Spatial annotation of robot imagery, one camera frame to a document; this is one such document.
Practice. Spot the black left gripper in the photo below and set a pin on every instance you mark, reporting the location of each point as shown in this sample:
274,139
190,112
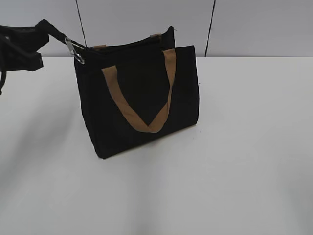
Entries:
19,46

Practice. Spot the black bag with brown handles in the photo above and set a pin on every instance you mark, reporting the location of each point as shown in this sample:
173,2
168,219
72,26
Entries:
136,93

